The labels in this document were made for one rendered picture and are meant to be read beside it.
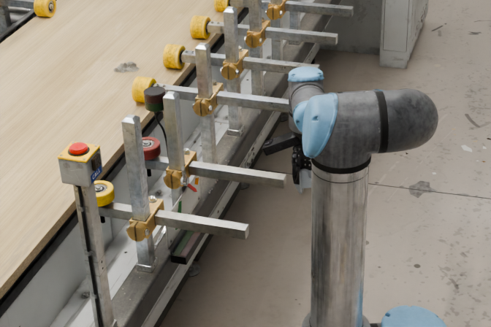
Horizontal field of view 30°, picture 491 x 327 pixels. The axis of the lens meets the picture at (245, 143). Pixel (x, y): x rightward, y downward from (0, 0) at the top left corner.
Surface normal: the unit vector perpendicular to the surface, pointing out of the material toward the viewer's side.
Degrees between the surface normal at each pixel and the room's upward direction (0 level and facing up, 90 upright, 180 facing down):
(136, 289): 0
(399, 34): 90
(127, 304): 0
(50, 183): 0
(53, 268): 90
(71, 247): 90
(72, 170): 90
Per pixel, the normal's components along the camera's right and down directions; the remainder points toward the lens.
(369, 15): -0.31, 0.49
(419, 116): 0.63, -0.11
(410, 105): 0.43, -0.47
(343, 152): -0.03, 0.54
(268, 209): -0.04, -0.86
